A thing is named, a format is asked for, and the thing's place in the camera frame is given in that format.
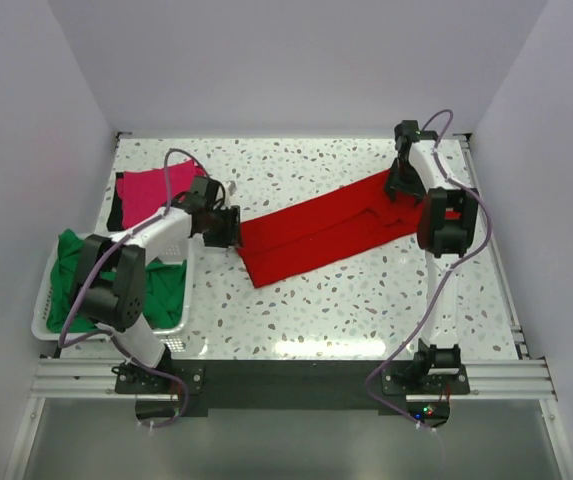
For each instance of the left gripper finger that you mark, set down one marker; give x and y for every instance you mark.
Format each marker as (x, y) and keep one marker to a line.
(218, 237)
(232, 226)

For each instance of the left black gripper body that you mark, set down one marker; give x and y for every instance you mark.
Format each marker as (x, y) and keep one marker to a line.
(215, 217)

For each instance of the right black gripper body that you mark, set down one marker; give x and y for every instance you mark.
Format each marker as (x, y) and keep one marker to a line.
(406, 178)

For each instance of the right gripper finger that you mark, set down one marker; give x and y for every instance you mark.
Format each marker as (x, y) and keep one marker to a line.
(415, 196)
(393, 191)

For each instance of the red t shirt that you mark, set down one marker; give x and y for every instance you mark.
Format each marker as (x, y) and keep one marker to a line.
(325, 229)

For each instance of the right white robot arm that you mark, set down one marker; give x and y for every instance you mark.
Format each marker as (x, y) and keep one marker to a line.
(445, 233)

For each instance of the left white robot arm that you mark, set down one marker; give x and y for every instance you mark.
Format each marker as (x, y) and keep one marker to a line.
(109, 283)

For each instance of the green t shirt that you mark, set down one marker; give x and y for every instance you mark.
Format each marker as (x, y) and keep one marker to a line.
(165, 286)

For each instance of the folded pink t shirt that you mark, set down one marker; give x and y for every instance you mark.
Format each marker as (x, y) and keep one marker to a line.
(142, 194)

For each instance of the folded black t shirt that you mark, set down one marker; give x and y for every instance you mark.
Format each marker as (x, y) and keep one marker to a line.
(114, 221)

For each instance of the white plastic laundry basket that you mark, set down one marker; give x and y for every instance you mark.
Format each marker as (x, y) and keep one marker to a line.
(173, 255)

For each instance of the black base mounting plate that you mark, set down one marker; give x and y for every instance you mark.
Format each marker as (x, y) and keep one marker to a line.
(196, 388)

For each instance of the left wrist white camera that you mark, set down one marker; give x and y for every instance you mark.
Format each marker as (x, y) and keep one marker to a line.
(233, 189)

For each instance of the aluminium front rail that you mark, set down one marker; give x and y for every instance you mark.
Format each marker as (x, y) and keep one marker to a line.
(488, 380)

